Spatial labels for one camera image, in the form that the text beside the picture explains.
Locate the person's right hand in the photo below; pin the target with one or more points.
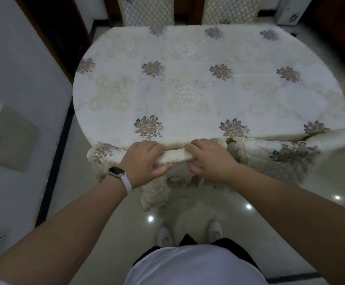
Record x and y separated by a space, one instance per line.
214 163

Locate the person's left hand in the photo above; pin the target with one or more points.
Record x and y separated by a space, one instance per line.
139 166

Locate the cream quilted cover chair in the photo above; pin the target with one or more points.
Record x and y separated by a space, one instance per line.
294 163
175 155
145 10
231 10

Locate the person's left forearm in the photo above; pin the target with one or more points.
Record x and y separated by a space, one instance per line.
56 240

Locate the person's right forearm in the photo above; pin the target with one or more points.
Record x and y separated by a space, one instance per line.
303 216

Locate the smartwatch with white band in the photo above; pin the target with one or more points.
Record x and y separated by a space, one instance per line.
123 179

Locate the white right sneaker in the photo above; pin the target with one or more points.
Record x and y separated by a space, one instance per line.
214 232

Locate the white sneaker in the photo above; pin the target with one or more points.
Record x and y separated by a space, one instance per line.
214 232
164 237

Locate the white left sneaker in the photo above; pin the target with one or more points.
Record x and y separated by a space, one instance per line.
164 237

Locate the table with cream floral tablecloth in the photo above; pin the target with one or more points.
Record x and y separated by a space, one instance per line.
190 86

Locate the black trousers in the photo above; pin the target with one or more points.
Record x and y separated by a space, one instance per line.
234 246

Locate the black baseboard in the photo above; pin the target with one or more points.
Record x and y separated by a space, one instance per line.
53 163

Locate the white shirt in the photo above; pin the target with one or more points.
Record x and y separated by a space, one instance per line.
196 267

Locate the tall brown wooden cabinet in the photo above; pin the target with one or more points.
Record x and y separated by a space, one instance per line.
187 8

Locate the white standing appliance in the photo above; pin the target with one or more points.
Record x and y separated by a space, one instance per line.
292 10

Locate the beige wall panel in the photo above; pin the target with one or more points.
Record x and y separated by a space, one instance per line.
10 139

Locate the brown wooden door frame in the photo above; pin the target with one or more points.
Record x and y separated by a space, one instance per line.
43 35

